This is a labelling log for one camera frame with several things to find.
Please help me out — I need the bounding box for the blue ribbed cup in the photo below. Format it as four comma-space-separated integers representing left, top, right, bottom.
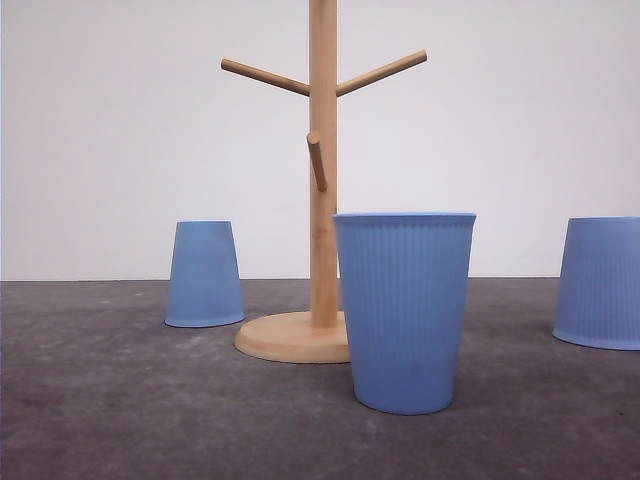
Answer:
333, 213, 477, 415
553, 216, 640, 351
165, 220, 245, 328

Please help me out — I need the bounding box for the wooden mug tree stand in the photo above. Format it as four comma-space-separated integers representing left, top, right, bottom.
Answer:
220, 0, 428, 363

